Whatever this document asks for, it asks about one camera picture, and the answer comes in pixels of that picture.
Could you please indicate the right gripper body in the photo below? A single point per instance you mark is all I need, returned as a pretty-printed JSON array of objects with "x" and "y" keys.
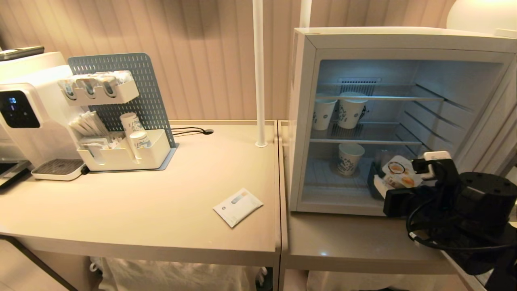
[{"x": 408, "y": 202}]

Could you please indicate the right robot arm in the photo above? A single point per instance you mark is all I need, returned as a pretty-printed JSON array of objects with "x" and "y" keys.
[{"x": 488, "y": 202}]

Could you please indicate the printed paper cup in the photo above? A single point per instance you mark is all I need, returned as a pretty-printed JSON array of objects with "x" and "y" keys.
[
  {"x": 324, "y": 115},
  {"x": 351, "y": 113},
  {"x": 130, "y": 121},
  {"x": 349, "y": 159}
]

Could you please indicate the white mini fridge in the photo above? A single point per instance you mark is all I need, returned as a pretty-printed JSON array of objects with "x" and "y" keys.
[{"x": 303, "y": 121}]

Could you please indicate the white snack package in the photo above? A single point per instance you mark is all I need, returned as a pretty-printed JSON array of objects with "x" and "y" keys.
[{"x": 400, "y": 171}]

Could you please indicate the white flat sachet packet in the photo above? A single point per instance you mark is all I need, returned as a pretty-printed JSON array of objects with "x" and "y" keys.
[{"x": 237, "y": 207}]

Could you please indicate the white support pole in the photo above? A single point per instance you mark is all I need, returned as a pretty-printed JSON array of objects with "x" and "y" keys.
[
  {"x": 305, "y": 12},
  {"x": 259, "y": 72}
]

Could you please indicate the white cloth under table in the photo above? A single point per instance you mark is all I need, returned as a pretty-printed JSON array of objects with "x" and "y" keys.
[{"x": 169, "y": 277}]

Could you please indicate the white storage bin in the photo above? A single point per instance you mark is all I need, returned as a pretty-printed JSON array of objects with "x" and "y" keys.
[{"x": 155, "y": 155}]

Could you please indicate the stacked printed paper cups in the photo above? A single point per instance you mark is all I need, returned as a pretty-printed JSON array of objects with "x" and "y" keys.
[{"x": 140, "y": 143}]

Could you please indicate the grey-blue pegboard stand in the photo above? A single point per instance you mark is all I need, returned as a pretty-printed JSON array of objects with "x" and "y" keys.
[{"x": 145, "y": 93}]

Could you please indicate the white pegboard shelf tray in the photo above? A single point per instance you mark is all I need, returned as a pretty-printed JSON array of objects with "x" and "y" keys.
[{"x": 121, "y": 95}]

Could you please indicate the small white sachets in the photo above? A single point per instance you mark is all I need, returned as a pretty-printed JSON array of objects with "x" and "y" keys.
[{"x": 99, "y": 142}]

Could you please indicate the bundle of sugar sticks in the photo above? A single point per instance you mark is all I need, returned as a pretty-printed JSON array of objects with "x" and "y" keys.
[{"x": 89, "y": 123}]

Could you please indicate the coffee machine drip tray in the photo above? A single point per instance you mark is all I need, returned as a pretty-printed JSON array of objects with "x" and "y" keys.
[{"x": 58, "y": 167}]

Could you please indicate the white coffee machine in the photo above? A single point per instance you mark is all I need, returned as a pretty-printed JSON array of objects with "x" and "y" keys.
[{"x": 38, "y": 105}]

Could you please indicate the black flat tray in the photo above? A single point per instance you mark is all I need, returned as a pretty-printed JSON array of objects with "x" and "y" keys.
[{"x": 10, "y": 171}]

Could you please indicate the dark grey flat lid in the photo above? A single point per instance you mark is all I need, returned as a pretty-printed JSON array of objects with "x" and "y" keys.
[{"x": 20, "y": 52}]

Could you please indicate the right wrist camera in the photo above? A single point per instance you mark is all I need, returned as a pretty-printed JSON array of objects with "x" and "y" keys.
[{"x": 436, "y": 159}]

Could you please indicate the black frame bar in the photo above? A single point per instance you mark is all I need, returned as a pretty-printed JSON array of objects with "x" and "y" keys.
[{"x": 36, "y": 262}]

